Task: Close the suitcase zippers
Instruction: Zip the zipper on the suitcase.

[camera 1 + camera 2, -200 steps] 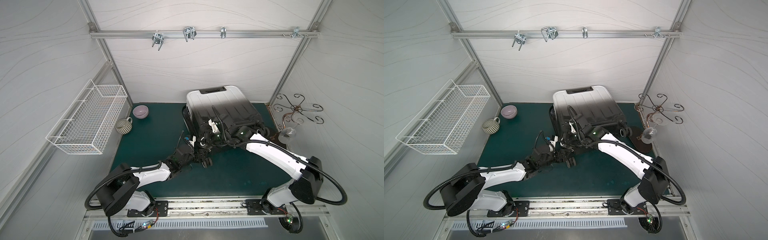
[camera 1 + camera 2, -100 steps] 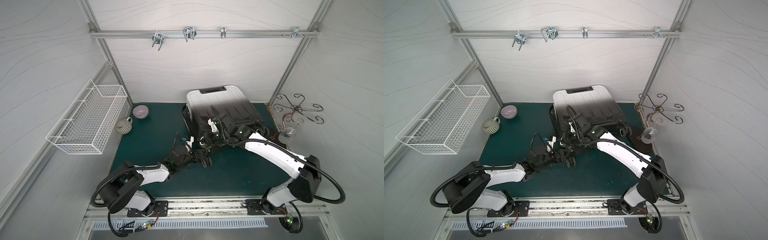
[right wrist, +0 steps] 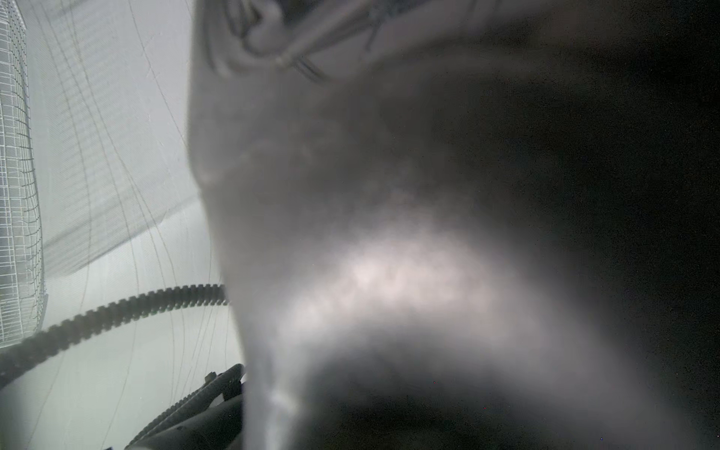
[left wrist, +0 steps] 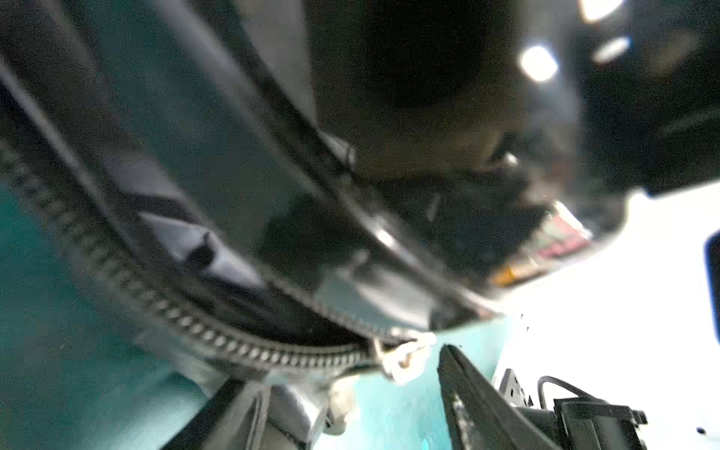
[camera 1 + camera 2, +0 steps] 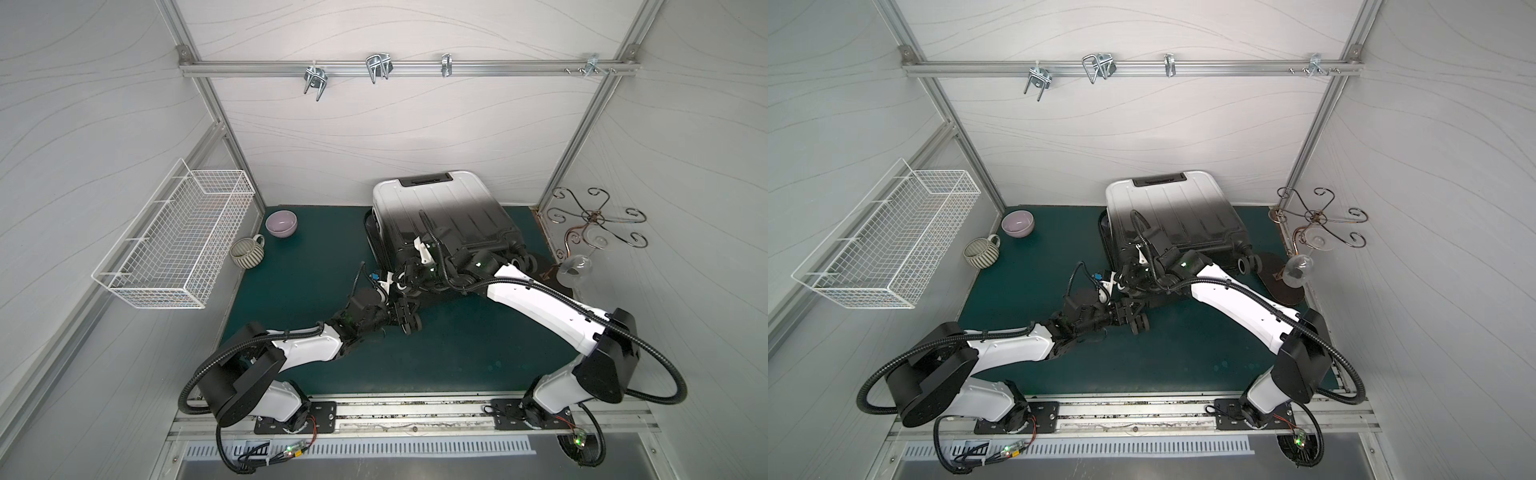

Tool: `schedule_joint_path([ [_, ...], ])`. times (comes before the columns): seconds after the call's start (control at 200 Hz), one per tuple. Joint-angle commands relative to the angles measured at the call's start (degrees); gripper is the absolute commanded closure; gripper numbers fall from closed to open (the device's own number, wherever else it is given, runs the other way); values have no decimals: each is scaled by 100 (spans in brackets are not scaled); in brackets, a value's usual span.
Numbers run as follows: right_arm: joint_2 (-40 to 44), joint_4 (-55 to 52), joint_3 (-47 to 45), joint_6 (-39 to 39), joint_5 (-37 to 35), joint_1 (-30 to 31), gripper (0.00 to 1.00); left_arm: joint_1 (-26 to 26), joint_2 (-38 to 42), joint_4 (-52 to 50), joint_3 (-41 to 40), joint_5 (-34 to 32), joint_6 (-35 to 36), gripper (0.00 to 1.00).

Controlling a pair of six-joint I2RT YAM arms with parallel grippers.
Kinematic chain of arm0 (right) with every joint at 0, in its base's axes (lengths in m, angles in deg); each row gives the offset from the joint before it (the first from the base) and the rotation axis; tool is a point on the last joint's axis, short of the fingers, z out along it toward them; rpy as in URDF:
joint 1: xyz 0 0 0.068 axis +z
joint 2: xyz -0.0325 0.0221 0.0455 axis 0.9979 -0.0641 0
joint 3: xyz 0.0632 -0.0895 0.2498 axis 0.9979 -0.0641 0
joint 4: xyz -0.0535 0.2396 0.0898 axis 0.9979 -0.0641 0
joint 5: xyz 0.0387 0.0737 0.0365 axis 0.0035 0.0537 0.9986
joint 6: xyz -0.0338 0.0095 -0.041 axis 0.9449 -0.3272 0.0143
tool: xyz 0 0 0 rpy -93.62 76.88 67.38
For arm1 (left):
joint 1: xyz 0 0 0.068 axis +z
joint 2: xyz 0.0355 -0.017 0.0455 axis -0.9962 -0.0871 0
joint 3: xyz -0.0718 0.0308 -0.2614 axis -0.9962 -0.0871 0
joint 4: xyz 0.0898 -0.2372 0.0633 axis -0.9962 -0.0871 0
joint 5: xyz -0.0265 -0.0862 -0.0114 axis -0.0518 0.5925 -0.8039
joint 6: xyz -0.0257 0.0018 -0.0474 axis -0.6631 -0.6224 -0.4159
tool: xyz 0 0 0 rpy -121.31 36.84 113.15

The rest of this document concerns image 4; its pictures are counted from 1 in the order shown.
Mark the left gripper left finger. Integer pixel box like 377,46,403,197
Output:
162,379,270,450

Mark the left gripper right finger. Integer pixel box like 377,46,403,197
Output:
437,345,560,449

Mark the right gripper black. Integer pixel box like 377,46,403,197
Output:
499,369,648,449

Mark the silver zipper pull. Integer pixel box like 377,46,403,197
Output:
370,328,438,386

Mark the white and black hardshell suitcase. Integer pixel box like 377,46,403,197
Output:
1,1,719,384

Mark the green table mat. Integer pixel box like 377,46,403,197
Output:
1,187,512,449

